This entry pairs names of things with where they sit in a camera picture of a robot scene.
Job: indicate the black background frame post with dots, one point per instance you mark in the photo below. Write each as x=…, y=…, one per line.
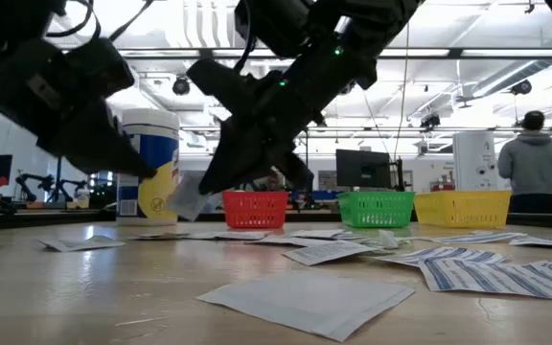
x=60, y=187

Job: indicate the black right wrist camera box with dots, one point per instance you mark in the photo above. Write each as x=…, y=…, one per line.
x=213, y=81

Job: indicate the black ceiling mounted camera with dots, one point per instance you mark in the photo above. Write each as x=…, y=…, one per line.
x=521, y=87
x=181, y=86
x=430, y=121

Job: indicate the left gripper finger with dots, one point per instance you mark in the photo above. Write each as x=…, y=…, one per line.
x=103, y=153

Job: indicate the white blue yellow wipes canister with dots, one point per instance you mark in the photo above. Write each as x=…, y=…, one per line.
x=161, y=144

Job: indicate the yellow plastic basket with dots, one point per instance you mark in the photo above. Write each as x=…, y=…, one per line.
x=463, y=209

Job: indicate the green plastic basket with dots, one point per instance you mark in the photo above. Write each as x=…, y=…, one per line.
x=375, y=211

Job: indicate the black table edge rail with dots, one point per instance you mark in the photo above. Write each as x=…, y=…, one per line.
x=41, y=221

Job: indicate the white packet with green print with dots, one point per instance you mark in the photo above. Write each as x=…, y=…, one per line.
x=388, y=238

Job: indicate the white background cabinet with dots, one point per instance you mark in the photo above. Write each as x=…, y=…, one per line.
x=475, y=160

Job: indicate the black overhead frame light bar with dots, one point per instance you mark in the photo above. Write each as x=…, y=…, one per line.
x=456, y=52

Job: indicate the black background robot arm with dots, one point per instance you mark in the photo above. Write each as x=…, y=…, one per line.
x=27, y=184
x=72, y=184

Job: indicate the white packet with blue label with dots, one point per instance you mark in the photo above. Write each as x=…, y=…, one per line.
x=158, y=236

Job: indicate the wide blue striped bandage packet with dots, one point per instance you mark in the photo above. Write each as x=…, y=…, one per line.
x=496, y=280

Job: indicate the red background box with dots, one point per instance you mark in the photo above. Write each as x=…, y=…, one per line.
x=441, y=186

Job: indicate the large plain white gauze packet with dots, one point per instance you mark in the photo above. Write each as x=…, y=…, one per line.
x=305, y=302

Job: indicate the person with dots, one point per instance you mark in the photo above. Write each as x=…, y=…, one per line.
x=276, y=184
x=532, y=163

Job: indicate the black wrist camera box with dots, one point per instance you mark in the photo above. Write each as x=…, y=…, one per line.
x=213, y=81
x=101, y=67

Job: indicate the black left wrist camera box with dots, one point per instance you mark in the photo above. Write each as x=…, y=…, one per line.
x=101, y=67

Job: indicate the red plastic basket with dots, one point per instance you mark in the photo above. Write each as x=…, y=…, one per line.
x=255, y=211

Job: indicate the white packet with grey print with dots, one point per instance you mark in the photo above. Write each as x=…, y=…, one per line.
x=187, y=199
x=549, y=243
x=82, y=243

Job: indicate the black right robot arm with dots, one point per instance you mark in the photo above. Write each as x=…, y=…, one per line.
x=376, y=19

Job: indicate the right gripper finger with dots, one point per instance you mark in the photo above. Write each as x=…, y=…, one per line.
x=237, y=163

